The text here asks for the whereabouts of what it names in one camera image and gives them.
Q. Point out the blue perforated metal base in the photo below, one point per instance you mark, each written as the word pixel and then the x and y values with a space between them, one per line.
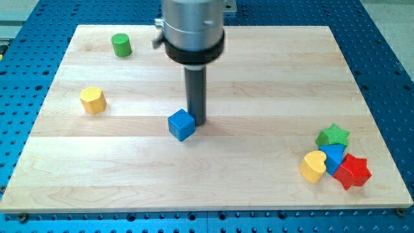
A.
pixel 33 58

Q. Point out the yellow wooden heart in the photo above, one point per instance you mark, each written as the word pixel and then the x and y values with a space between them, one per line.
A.
pixel 312 166

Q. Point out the green wooden star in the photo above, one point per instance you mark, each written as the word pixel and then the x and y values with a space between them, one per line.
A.
pixel 333 135

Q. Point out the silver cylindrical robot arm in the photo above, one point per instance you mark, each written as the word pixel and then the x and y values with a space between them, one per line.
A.
pixel 191 30

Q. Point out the light wooden board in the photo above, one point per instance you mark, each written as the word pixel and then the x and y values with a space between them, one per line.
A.
pixel 268 97

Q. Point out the blue wooden triangle block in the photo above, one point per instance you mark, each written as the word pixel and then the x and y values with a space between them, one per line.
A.
pixel 334 155

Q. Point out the green wooden cylinder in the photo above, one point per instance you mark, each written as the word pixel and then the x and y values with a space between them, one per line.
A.
pixel 121 45

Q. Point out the blue wooden cube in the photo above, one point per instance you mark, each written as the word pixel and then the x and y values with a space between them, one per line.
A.
pixel 181 125

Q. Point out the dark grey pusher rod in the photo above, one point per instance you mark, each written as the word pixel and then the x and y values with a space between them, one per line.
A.
pixel 195 79

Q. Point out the red wooden star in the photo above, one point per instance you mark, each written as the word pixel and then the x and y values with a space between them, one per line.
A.
pixel 353 171

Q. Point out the yellow wooden hexagon block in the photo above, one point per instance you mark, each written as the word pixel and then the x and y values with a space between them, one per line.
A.
pixel 93 100

